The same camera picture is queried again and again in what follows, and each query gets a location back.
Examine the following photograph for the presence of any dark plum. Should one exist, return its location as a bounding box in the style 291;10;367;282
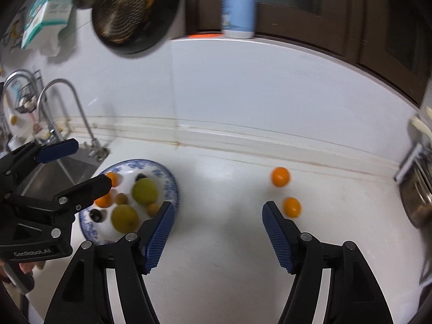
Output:
136;173;147;181
89;208;104;223

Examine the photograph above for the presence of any large orange front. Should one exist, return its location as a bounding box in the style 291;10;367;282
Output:
94;192;113;208

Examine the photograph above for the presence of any small orange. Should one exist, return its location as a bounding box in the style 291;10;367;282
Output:
106;172;119;187
283;197;302;218

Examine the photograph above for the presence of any tan longan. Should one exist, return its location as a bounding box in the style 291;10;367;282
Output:
146;202;160;218
114;193;129;205

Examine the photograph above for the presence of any yellow pear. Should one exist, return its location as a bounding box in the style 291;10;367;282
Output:
110;204;139;234

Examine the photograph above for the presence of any green pear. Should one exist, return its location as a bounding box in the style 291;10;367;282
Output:
131;178;158;205

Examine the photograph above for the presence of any person hand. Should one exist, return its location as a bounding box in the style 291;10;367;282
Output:
19;262;36;274

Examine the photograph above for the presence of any chrome sink faucet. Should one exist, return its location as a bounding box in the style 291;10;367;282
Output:
1;69;63;142

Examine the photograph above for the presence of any stainless steel sink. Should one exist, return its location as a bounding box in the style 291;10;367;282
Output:
17;148;101;200

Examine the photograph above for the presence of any thin gooseneck faucet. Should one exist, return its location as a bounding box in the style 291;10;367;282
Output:
36;78;111;163

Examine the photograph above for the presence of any blue white porcelain plate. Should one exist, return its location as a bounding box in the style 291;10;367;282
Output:
79;159;179;245

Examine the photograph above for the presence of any stainless steel pot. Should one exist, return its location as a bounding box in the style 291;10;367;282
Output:
399;167;431;229

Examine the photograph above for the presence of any teal paper towel pack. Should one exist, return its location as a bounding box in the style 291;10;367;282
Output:
21;0;72;57

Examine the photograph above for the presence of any metal dish rack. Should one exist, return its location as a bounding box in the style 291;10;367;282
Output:
393;143;431;186

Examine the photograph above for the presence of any brass perforated strainer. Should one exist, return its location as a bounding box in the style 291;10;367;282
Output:
92;0;154;45

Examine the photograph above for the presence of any black frying pan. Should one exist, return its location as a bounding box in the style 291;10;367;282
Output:
92;0;180;54

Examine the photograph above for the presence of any white blue pump bottle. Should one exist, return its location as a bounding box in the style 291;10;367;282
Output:
220;0;256;39

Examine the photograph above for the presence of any black wire basket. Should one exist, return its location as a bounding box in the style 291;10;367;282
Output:
12;70;43;113

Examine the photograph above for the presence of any cream handle lower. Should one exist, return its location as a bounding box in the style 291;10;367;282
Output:
410;116;432;141

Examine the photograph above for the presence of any dark wooden window frame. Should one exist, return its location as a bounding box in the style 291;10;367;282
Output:
183;0;432;107

